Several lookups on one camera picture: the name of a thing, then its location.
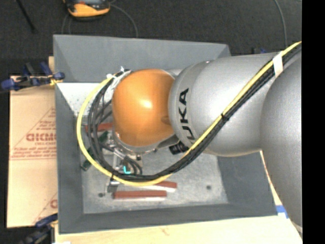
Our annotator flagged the grey metal bin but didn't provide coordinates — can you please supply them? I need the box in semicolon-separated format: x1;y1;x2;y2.
52;34;278;234

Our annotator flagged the black cylinder on white bracket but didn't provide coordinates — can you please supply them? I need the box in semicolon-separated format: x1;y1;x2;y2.
169;141;190;155

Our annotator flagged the red-brown flat block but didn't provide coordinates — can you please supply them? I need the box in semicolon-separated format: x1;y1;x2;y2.
112;190;168;200
153;181;178;189
85;122;114;132

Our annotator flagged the dark green flat block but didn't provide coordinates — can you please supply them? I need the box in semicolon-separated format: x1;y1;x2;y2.
80;131;109;172

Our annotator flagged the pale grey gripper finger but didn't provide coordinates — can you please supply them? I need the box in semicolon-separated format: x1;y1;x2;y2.
106;179;120;194

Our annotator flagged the brown cardboard board red print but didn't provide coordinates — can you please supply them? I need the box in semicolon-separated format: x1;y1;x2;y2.
6;84;59;229

